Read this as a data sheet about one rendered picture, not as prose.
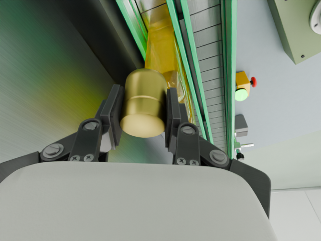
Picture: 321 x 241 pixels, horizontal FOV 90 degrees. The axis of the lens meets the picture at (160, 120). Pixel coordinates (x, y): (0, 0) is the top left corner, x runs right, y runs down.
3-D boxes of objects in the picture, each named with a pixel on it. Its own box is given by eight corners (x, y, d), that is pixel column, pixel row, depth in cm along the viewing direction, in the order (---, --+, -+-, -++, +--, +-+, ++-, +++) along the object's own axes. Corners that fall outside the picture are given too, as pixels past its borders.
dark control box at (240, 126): (226, 116, 82) (230, 130, 77) (243, 113, 80) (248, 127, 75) (226, 125, 89) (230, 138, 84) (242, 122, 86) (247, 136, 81)
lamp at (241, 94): (233, 89, 58) (235, 95, 56) (246, 86, 57) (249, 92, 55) (232, 98, 61) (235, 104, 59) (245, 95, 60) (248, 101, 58)
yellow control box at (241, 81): (224, 74, 62) (229, 88, 57) (245, 69, 60) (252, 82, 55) (225, 88, 67) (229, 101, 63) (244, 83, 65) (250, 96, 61)
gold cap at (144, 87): (123, 66, 12) (113, 111, 10) (168, 69, 13) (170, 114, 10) (128, 97, 15) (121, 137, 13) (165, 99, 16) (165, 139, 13)
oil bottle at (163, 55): (147, 25, 36) (139, 92, 23) (172, 15, 34) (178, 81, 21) (156, 48, 40) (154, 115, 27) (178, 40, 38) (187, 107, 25)
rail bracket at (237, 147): (228, 128, 69) (237, 158, 61) (247, 125, 67) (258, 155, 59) (228, 133, 72) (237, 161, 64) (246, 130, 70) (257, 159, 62)
